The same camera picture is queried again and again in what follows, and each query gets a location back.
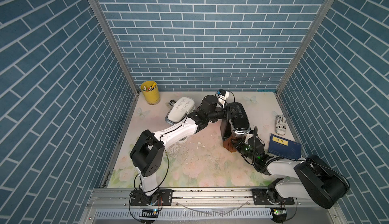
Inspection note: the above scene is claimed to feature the right metal corner post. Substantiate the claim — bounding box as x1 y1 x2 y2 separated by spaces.
275 0 334 97

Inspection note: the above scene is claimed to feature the brown cloth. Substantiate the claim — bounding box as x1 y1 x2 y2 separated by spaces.
222 136 241 153

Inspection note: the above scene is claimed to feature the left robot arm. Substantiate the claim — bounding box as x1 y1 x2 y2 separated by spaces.
130 91 233 205

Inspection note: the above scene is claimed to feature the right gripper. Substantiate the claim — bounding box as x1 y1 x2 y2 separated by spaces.
230 138 256 163

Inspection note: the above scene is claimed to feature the white coffee machine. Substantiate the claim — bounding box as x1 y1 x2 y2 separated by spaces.
161 96 197 147

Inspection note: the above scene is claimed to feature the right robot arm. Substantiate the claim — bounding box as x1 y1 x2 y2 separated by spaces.
232 135 351 209

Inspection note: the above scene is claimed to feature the yellow pen cup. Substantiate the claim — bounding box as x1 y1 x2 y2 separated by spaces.
140 81 160 105

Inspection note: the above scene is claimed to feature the black coffee machine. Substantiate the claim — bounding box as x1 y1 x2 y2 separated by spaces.
220 102 251 141

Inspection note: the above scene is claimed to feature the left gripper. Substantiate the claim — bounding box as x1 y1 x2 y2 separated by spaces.
205 106 238 122

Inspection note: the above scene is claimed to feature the left metal corner post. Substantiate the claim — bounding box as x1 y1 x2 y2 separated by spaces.
88 0 139 96

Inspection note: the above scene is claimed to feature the metal corner post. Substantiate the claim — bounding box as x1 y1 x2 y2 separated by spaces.
88 0 139 96
275 0 334 97

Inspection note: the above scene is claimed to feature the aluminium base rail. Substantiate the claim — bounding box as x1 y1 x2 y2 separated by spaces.
80 187 346 224

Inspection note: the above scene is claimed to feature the blue book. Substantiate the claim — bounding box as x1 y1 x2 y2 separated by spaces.
268 134 302 159

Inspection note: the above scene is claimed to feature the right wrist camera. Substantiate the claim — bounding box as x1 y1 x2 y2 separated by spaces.
245 126 260 148

